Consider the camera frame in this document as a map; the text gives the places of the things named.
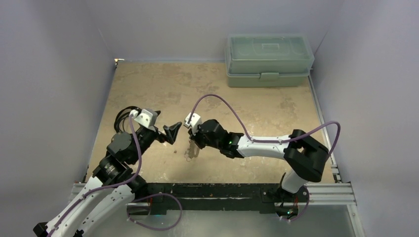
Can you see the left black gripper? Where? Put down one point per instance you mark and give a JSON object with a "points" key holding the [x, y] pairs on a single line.
{"points": [[170, 132]]}

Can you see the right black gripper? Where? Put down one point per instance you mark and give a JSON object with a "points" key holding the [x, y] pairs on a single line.
{"points": [[197, 139]]}

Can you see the metal keyring plate with rings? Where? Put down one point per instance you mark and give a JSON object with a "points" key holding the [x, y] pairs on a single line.
{"points": [[192, 151]]}

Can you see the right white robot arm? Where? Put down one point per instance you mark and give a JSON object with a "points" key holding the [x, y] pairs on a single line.
{"points": [[305, 155]]}

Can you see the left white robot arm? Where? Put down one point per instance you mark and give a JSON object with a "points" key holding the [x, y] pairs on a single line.
{"points": [[115, 182]]}

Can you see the green plastic storage box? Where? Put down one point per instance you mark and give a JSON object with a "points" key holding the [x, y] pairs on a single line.
{"points": [[267, 60]]}

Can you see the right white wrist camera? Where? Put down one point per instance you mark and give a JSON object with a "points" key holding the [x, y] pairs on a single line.
{"points": [[192, 121]]}

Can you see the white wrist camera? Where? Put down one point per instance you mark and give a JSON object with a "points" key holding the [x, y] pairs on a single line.
{"points": [[192, 121], [145, 117]]}

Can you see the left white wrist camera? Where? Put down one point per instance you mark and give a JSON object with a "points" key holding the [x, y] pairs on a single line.
{"points": [[145, 117]]}

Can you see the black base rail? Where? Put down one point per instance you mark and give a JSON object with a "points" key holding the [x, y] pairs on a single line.
{"points": [[265, 198]]}

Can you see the aluminium frame extrusion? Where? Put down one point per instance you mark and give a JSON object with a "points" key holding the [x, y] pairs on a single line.
{"points": [[318, 194]]}

